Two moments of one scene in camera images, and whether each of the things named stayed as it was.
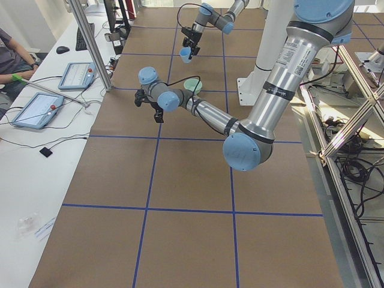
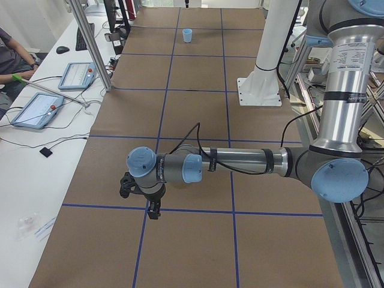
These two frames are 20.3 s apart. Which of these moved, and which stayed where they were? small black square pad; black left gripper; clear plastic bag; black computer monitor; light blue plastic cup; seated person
Moved: light blue plastic cup; black left gripper
Stayed: black computer monitor; small black square pad; clear plastic bag; seated person
